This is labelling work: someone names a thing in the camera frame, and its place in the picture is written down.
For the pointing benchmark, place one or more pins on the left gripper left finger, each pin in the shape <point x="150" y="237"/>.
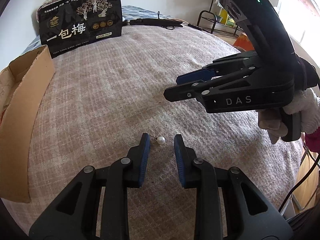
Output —
<point x="94" y="203"/>

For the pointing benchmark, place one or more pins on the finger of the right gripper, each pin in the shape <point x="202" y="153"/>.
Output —
<point x="241" y="86"/>
<point x="220" y="67"/>

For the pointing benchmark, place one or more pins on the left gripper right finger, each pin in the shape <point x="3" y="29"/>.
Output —
<point x="228" y="204"/>

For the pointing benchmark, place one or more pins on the pearl earring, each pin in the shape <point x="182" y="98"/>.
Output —
<point x="160" y="140"/>

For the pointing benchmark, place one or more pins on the right hand white glove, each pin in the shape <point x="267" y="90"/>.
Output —
<point x="304" y="102"/>

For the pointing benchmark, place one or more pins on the orange cloth covered box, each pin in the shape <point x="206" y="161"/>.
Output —
<point x="243" y="42"/>

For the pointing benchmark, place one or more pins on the black clothes rack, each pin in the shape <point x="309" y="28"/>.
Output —
<point x="209" y="21"/>

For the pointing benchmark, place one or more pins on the yellow box on rack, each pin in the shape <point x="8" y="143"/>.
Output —
<point x="226" y="19"/>

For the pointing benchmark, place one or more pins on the black folded selfie stick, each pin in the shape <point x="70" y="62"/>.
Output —
<point x="164" y="23"/>

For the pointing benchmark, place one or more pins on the pink plaid blanket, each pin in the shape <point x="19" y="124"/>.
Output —
<point x="105" y="95"/>

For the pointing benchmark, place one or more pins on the black snack bag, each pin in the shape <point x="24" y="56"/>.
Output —
<point x="68" y="24"/>

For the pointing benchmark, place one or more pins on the open cardboard box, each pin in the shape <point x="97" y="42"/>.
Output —
<point x="23" y="84"/>

